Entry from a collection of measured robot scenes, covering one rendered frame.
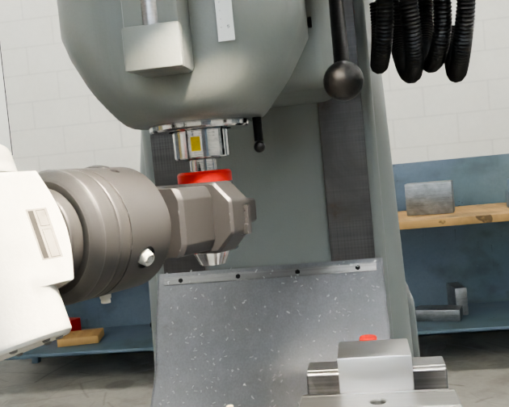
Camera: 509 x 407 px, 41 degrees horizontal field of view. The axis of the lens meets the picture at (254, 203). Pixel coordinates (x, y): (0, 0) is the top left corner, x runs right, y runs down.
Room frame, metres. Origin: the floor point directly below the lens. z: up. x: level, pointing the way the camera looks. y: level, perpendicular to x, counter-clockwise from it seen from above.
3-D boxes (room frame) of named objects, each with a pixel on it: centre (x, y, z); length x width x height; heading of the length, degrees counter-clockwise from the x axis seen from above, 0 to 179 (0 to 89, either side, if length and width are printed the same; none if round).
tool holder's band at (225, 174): (0.59, 0.04, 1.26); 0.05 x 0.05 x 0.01
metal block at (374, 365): (0.57, -0.09, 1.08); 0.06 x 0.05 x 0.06; 81
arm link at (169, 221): (0.51, 0.09, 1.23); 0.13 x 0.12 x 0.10; 60
